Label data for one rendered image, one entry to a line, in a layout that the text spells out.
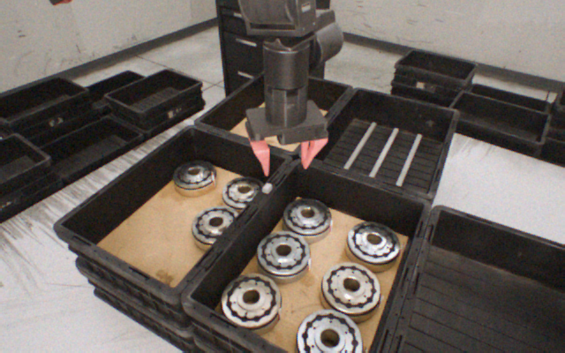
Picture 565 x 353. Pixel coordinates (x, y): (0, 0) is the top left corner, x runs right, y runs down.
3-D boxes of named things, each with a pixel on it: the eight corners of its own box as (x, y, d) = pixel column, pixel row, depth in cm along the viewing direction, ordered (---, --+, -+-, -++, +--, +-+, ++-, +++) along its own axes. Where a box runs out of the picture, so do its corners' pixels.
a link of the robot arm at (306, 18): (234, -14, 41) (294, -19, 37) (290, -32, 48) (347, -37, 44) (252, 83, 48) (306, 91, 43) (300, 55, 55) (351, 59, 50)
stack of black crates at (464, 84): (455, 130, 232) (479, 63, 204) (441, 152, 213) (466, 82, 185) (397, 111, 250) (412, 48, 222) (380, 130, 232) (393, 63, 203)
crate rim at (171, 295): (177, 308, 54) (175, 299, 53) (53, 235, 66) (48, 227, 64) (295, 165, 82) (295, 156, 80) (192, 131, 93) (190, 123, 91)
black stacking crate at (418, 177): (418, 240, 77) (432, 203, 70) (295, 195, 88) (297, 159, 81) (447, 146, 104) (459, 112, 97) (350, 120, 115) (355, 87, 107)
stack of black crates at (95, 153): (91, 234, 164) (63, 178, 142) (58, 206, 178) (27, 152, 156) (160, 187, 189) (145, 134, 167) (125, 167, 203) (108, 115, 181)
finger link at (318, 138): (268, 159, 59) (267, 108, 53) (310, 151, 60) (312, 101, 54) (280, 185, 54) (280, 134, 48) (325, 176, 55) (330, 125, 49)
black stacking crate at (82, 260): (188, 336, 61) (175, 300, 54) (73, 266, 72) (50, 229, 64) (293, 196, 88) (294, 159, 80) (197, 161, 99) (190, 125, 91)
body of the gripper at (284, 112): (245, 120, 53) (242, 73, 48) (311, 109, 55) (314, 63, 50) (256, 146, 48) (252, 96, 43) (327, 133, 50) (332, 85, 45)
